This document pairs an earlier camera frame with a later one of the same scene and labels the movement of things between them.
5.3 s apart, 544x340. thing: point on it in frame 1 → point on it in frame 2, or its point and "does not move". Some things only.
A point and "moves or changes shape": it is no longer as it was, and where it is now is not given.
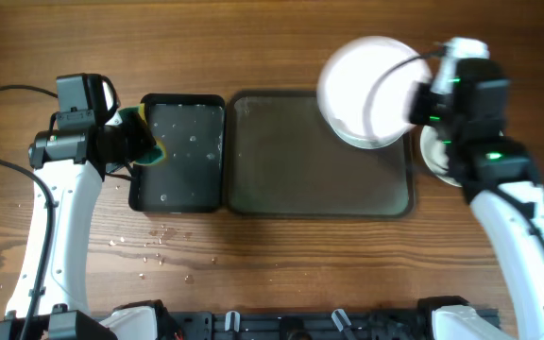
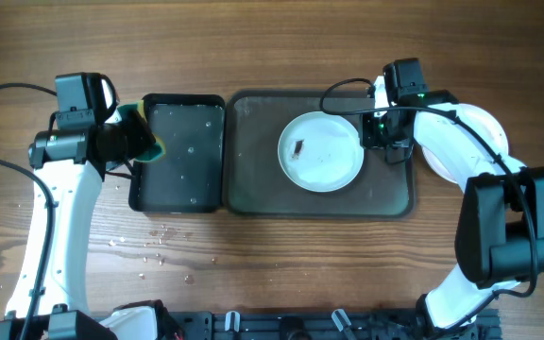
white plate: [365, 82] moves or changes shape
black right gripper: [422, 94] → [367, 139]
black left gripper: [144, 141] does not move
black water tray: [191, 176] does not move
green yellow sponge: [158, 152] does not move
